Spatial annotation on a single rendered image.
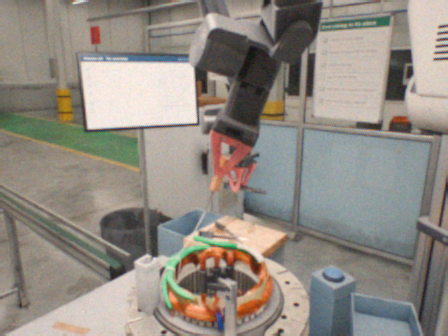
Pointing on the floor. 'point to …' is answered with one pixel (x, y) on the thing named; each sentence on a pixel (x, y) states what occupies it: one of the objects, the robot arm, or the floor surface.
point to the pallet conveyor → (102, 265)
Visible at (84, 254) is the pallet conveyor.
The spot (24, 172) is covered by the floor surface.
